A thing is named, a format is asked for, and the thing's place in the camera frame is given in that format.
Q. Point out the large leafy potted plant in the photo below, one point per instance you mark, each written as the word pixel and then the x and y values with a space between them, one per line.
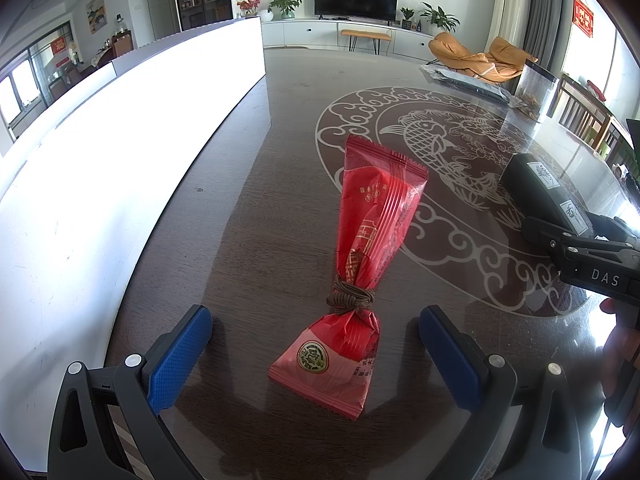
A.
pixel 440 17

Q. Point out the white television cabinet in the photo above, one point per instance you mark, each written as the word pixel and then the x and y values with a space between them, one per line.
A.
pixel 320 34

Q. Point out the small white vase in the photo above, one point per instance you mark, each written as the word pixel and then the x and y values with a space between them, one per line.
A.
pixel 266 14

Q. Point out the red flower plant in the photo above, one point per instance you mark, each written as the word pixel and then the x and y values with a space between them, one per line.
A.
pixel 248 4

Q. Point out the white door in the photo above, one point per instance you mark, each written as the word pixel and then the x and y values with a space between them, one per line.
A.
pixel 160 5

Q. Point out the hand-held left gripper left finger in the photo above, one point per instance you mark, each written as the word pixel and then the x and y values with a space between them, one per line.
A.
pixel 177 355

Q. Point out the orange lounge chair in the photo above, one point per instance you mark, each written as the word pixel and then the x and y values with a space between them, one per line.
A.
pixel 475 57

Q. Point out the wooden bench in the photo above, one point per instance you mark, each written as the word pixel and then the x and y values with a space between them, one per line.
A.
pixel 365 35

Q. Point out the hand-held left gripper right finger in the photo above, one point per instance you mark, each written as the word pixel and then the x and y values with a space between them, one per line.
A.
pixel 450 355

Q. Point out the wooden side cabinet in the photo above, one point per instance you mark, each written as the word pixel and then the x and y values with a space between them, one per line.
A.
pixel 121 42

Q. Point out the dark patterned glass desktop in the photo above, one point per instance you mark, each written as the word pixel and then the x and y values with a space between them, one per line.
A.
pixel 280 200

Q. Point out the red wall hanging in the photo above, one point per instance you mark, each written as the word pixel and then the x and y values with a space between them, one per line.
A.
pixel 583 16

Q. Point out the small potted plant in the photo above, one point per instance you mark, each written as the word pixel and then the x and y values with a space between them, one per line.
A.
pixel 406 15

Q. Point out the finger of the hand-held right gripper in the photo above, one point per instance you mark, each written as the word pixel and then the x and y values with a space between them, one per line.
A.
pixel 555 240
pixel 617 230

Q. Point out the green potted plant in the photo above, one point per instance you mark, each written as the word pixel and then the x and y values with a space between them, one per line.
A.
pixel 286 2

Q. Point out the wooden chair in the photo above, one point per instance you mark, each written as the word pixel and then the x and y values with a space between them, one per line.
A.
pixel 585 110

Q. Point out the framed wall painting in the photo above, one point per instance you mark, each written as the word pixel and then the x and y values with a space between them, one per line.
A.
pixel 96 12

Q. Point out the black rectangular box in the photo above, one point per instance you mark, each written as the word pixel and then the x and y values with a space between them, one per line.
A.
pixel 550 195

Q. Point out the white patterned curtain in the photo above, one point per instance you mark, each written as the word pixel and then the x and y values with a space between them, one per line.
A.
pixel 515 5

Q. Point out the flat black wrapped package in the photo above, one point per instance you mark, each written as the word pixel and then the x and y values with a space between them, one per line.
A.
pixel 465 80

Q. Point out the person's right hand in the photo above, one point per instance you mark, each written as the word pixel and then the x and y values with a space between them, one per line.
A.
pixel 620 360

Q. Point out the clear plastic jar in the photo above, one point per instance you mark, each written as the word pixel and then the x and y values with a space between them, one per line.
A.
pixel 537 91

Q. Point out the grey curtain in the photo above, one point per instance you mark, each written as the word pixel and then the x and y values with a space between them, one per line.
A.
pixel 550 15

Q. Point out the red snack packet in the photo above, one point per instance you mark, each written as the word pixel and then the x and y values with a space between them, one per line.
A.
pixel 370 240

